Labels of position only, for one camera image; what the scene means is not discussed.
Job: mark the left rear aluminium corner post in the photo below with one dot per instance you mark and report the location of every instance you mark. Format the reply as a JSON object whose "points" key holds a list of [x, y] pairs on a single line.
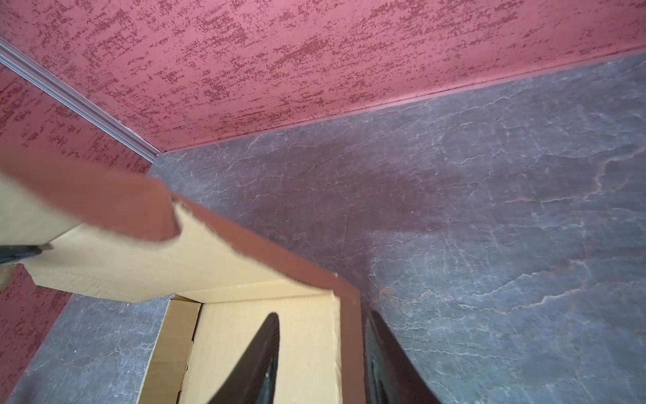
{"points": [[50, 84]]}

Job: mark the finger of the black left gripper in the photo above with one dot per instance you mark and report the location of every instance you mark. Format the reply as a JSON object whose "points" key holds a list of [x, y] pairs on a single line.
{"points": [[15, 253]]}

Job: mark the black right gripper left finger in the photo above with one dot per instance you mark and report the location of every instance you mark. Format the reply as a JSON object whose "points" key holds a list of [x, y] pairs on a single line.
{"points": [[253, 380]]}

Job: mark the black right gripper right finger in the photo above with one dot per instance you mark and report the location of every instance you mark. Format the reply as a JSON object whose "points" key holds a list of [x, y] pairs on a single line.
{"points": [[392, 378]]}

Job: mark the brown cardboard box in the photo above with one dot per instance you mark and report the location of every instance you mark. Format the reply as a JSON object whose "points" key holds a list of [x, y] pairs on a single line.
{"points": [[125, 237]]}

